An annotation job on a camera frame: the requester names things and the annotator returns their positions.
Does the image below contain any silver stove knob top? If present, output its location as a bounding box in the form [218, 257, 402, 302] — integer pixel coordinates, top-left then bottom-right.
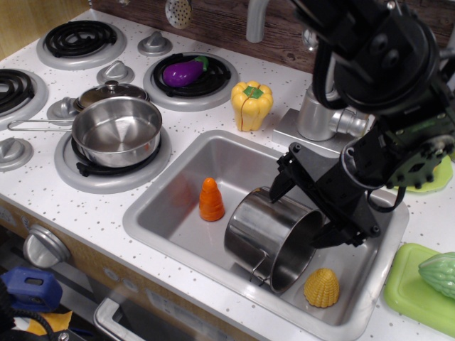
[137, 31, 173, 57]

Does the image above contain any silver stove knob middle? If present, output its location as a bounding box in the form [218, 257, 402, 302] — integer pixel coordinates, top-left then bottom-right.
[97, 60, 135, 85]

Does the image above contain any black burner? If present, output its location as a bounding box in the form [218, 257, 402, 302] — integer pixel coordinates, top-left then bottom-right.
[143, 53, 239, 112]
[36, 20, 127, 70]
[1, 69, 48, 131]

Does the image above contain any silver stove knob front left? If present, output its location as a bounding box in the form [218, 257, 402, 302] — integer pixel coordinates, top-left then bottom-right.
[1, 138, 33, 172]

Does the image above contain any front burner under saucepan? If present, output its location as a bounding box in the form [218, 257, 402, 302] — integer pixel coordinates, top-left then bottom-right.
[54, 128, 172, 194]

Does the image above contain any silver sink basin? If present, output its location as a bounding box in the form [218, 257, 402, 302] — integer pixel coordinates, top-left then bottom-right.
[123, 131, 409, 340]

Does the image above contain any far left black burner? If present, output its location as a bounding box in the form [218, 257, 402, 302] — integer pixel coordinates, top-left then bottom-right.
[1, 69, 48, 131]

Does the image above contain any green square plate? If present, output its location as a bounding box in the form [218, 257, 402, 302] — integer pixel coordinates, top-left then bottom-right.
[384, 243, 454, 337]

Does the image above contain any steel pot lid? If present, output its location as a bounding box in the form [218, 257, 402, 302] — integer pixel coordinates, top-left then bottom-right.
[73, 80, 149, 112]

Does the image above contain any silver faucet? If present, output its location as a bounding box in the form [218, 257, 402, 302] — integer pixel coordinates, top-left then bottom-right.
[246, 1, 370, 157]

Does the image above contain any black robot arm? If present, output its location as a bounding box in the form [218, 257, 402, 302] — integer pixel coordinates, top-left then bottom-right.
[269, 1, 454, 249]

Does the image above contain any silver oven dial knob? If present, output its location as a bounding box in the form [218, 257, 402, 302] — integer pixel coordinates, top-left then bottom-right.
[23, 224, 71, 269]

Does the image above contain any hanging metal ladle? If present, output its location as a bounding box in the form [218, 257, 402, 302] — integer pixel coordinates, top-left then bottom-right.
[301, 28, 319, 51]

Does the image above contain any yellow toy bell pepper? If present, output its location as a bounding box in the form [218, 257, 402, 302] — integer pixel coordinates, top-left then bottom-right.
[230, 81, 274, 131]

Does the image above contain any light green plate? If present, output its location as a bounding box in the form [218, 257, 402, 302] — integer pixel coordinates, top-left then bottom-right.
[407, 156, 454, 193]

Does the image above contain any hanging slotted spoon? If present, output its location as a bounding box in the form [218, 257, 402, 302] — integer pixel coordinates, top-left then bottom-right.
[165, 0, 193, 29]

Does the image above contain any blue clamp tool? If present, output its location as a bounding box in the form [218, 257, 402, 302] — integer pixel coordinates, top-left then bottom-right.
[1, 266, 63, 313]

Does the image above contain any back right black burner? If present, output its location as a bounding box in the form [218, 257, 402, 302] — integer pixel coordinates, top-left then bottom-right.
[143, 53, 239, 112]

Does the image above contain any orange toy carrot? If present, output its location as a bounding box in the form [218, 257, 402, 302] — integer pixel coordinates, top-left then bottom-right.
[199, 178, 225, 222]

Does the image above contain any back left black burner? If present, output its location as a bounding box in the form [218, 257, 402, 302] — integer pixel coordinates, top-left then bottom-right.
[36, 20, 127, 70]

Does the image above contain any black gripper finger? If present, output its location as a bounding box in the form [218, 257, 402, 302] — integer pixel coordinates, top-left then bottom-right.
[269, 173, 295, 203]
[310, 222, 355, 249]

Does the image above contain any steel saucepan with handle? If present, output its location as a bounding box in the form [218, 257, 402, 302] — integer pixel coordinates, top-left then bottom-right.
[7, 96, 162, 168]

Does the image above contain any purple toy eggplant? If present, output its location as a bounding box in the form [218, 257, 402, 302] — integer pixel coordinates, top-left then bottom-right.
[162, 55, 209, 87]

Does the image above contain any silver oven door handle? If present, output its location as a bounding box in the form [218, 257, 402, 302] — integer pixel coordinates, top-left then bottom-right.
[93, 298, 144, 341]

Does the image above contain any yellow toy corn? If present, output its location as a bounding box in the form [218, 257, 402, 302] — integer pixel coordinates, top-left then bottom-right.
[304, 268, 340, 308]

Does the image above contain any green toy bitter gourd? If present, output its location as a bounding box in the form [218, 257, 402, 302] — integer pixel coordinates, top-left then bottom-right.
[418, 252, 454, 299]

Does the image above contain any yellow cloth piece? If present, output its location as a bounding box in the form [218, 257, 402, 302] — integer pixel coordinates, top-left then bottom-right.
[26, 310, 73, 336]

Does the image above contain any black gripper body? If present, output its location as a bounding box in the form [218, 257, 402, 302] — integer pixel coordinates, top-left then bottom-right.
[277, 142, 387, 247]

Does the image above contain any silver stove knob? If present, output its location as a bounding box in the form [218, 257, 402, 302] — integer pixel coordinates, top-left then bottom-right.
[137, 31, 173, 57]
[97, 60, 135, 85]
[1, 138, 33, 172]
[47, 97, 79, 120]

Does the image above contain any steel pot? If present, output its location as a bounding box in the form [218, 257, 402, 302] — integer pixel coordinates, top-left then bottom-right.
[224, 187, 325, 293]

